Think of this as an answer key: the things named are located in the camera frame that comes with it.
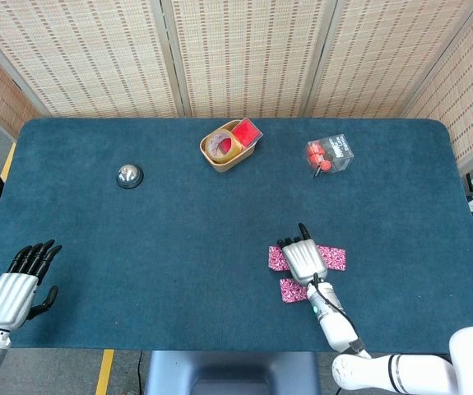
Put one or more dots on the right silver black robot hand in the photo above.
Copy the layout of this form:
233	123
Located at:
304	261

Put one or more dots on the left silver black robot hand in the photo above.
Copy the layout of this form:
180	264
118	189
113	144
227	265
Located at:
12	300

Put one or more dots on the pink patterned card stack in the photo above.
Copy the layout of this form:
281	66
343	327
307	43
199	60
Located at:
335	258

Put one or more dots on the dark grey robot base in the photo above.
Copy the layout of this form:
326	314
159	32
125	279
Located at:
232	370

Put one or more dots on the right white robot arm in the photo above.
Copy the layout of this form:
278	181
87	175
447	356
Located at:
404	370

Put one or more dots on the clear plastic cube box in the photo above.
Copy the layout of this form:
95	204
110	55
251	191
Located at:
339	152

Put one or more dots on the beige oval tray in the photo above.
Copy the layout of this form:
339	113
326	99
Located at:
223	165

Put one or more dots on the blue felt table mat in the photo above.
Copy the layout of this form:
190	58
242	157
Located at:
178	247

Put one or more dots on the red box in clear case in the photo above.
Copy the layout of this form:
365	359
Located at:
246	132

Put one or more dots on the clear packing tape roll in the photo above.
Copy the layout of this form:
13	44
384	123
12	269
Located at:
212	145

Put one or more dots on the silver call bell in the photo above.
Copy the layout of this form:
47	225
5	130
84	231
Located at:
130	176

